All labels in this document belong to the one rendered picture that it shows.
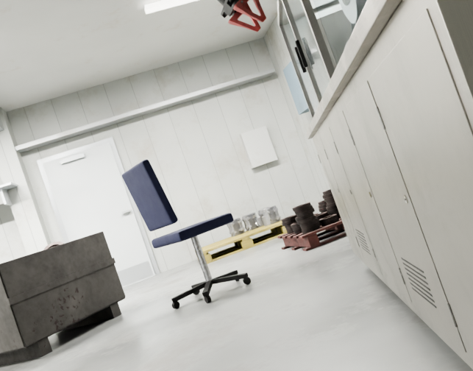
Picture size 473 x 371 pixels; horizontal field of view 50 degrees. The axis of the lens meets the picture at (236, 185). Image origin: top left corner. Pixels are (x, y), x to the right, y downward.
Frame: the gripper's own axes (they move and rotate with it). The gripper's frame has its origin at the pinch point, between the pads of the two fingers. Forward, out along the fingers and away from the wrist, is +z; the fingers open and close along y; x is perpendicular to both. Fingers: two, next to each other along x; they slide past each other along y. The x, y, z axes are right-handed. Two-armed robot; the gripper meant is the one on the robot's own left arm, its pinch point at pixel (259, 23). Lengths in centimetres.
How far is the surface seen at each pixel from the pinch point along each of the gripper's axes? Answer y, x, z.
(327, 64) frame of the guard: 61, -36, 23
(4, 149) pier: 630, 96, -210
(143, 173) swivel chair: 283, 23, -19
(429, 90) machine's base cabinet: -47, 12, 32
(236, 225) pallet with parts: 600, -35, 105
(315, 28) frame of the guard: 61, -43, 10
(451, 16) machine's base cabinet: -61, 10, 24
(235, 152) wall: 660, -129, 36
